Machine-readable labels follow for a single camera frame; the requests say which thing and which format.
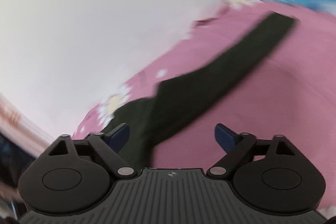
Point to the dark green knit sweater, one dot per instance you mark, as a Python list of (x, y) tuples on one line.
[(181, 100)]

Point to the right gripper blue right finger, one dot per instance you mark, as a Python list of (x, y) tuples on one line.
[(225, 137)]

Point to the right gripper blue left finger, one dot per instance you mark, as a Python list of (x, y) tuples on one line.
[(118, 137)]

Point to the pink floral bed sheet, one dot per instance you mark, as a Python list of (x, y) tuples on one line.
[(291, 93)]

